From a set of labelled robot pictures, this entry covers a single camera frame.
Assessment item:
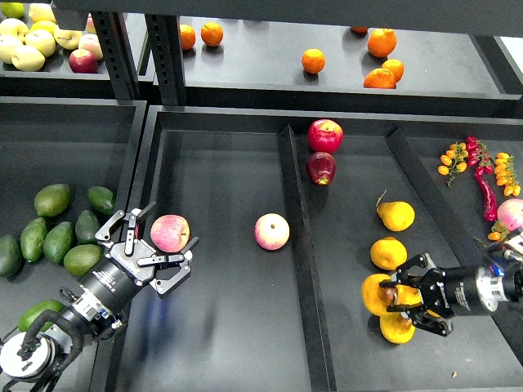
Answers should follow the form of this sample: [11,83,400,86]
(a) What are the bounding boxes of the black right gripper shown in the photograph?
[387,252,489,336]

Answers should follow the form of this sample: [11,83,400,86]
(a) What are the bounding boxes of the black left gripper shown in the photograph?
[79,202,199,314]

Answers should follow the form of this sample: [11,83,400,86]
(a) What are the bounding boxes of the yellow pear with brown spot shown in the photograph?
[361,274,422,316]

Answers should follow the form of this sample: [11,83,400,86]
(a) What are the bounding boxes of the dark green avocado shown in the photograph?
[74,210,101,244]
[87,185,114,216]

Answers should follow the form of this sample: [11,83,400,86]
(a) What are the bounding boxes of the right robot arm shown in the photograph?
[379,229,522,336]

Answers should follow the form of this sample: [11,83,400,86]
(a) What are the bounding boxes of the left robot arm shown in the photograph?
[1,203,199,391]

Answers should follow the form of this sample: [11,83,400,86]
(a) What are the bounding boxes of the yellow pear bottom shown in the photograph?
[379,313,416,345]

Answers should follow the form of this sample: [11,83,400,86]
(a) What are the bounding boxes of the light green avocado row right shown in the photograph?
[63,244,103,277]

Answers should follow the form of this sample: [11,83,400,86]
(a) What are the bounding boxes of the dark green avocado top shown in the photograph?
[87,185,114,216]

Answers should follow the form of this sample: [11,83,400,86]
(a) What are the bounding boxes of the green avocado row middle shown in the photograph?
[43,221,76,265]

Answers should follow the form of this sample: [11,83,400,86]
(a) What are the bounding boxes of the yellow pear with stem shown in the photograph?
[375,190,416,232]

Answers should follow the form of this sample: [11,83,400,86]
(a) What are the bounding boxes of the green avocado top left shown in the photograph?
[34,183,72,217]

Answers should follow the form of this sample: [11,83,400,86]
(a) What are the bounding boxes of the green avocado row left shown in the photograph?
[20,217,48,262]

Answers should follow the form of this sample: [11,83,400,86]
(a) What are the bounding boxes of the bright green avocado lower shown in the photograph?
[17,300,65,332]

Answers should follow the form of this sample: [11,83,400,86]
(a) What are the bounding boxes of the dark avocado left edge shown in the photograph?
[0,234,23,278]

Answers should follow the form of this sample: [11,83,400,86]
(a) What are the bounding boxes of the pink apple left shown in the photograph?
[150,214,190,253]

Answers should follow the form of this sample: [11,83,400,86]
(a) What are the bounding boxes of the mixed cherry tomato bunch lower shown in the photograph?
[473,220,510,247]

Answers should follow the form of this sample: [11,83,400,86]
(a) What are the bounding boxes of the red chili pepper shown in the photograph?
[474,167,498,222]

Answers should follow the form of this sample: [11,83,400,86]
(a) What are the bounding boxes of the pink apple right edge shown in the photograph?
[497,198,523,231]

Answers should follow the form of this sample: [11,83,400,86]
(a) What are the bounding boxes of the black left tray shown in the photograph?
[0,96,149,392]

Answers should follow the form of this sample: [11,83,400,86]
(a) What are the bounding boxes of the black tray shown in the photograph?
[0,96,149,392]
[103,108,522,391]

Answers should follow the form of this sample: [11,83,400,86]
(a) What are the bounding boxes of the orange cherry tomato bunch left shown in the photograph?
[437,142,468,187]

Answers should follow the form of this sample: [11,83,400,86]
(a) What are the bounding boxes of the orange cherry tomato bunch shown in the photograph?
[437,142,468,187]
[494,152,521,197]

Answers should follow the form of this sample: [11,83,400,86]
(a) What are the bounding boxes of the pink apple centre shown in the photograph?
[254,213,290,251]

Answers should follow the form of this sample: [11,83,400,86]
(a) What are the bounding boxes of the orange cherry tomato bunch right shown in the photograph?
[494,152,521,197]

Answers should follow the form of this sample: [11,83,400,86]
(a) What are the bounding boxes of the red cherry tomato bunch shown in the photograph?
[465,136,494,176]

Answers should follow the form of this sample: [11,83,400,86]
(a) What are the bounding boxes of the black centre tray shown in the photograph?
[103,108,522,391]

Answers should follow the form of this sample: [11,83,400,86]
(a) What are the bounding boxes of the dark red apple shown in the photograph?
[306,152,337,185]

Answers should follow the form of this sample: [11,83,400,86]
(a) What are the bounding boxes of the bright red apple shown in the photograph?
[307,119,344,154]

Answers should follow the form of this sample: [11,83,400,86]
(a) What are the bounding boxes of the red apple on shelf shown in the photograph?
[69,49,98,74]

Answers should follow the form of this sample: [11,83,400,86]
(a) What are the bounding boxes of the orange on shelf front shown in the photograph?
[364,68,396,89]

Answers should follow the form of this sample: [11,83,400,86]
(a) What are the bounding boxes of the pale pink apple on shelf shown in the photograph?
[78,33,103,61]

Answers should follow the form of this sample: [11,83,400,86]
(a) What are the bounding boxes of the yellow apple front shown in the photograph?
[11,45,46,72]

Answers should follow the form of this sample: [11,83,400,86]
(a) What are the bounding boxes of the yellow apple with stem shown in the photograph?
[53,25,83,51]

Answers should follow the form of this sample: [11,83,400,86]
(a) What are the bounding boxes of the orange on shelf left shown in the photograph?
[179,24,196,51]

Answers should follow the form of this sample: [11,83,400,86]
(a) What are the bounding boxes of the orange on shelf right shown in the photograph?
[382,59,405,82]

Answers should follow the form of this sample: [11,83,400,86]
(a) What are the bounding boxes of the yellow apple middle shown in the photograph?
[25,29,56,57]

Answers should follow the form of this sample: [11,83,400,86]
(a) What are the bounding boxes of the black shelf post right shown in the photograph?
[145,14,187,106]

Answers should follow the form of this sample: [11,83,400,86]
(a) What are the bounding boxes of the black shelf post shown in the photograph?
[91,11,139,100]
[145,14,187,106]

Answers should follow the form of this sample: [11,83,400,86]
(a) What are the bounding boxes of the black shelf post left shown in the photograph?
[91,11,139,100]

